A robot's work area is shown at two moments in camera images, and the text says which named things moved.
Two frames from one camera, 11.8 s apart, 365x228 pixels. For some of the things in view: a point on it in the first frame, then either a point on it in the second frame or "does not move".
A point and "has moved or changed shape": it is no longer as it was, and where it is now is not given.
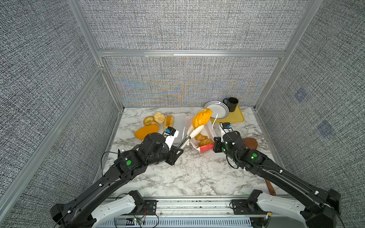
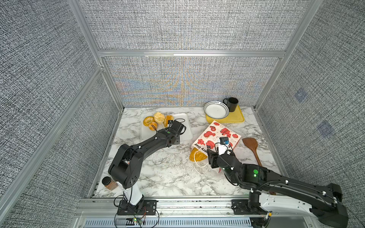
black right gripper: x=218 y=144 to x=214 y=160
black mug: x=231 y=104 does not move
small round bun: x=148 y=120 does not move
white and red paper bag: x=201 y=137 has moved or changed shape
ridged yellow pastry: x=168 y=121 does not move
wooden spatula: x=251 y=143 does not move
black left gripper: x=173 y=151 to x=177 y=139
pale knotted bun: x=159 y=117 does not move
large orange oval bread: x=142 y=132 to x=196 y=155
